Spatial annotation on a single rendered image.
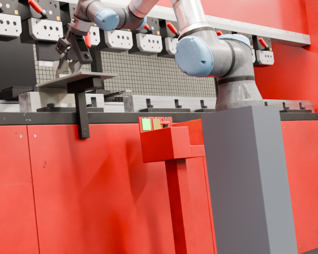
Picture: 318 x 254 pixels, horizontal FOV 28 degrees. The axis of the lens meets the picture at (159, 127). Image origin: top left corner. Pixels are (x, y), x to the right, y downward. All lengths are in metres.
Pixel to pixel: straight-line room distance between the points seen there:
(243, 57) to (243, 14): 1.68
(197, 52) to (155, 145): 0.67
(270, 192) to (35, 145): 0.84
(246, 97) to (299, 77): 2.35
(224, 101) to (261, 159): 0.21
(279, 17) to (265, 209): 2.25
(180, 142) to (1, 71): 1.01
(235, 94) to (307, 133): 1.88
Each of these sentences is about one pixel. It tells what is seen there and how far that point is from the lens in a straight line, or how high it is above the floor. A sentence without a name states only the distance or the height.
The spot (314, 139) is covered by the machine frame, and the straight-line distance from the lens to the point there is 3.84.
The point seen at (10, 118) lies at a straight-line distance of 2.19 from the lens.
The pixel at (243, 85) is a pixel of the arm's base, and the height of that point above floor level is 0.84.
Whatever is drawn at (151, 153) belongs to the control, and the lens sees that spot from 2.43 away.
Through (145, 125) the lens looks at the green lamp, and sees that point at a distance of 2.49.
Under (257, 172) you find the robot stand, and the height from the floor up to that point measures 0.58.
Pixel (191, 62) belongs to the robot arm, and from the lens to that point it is 1.85.
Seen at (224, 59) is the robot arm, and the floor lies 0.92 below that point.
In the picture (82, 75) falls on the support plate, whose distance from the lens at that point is 2.29.
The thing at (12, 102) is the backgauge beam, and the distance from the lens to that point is 2.69.
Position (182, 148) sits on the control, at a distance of 2.40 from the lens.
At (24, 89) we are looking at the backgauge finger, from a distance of 2.67.
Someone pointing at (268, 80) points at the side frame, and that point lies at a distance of 4.39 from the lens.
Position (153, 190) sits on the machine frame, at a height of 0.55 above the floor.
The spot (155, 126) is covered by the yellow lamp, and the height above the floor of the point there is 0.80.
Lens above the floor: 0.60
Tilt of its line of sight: 5 degrees up
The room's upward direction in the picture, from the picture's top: 7 degrees counter-clockwise
